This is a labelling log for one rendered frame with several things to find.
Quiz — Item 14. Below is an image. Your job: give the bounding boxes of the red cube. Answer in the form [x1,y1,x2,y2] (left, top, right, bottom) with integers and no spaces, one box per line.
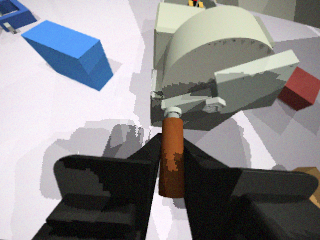
[277,67,320,111]

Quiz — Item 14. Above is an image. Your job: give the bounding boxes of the blue block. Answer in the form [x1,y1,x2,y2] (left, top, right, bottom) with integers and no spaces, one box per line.
[20,20,113,91]

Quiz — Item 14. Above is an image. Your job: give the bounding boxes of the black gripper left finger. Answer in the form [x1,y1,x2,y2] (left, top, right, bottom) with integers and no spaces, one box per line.
[53,133,162,240]

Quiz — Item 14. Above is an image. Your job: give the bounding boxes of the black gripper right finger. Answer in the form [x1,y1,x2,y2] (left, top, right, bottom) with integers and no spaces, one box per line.
[183,137,319,240]

